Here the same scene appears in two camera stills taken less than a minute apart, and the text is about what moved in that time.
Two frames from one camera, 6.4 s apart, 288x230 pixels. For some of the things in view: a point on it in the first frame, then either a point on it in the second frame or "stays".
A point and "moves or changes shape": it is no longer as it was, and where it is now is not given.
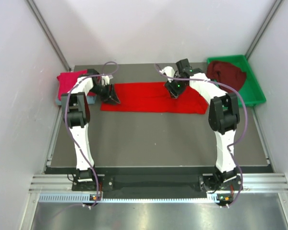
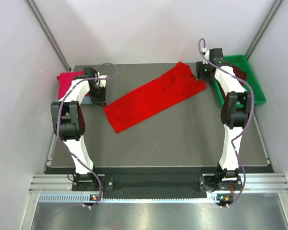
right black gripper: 174,93 → 199,75
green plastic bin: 251,91 stays
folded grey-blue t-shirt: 91,100 stays
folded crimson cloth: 66,81 stays
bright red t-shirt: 154,97 moves or changes shape
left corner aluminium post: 41,20 stays
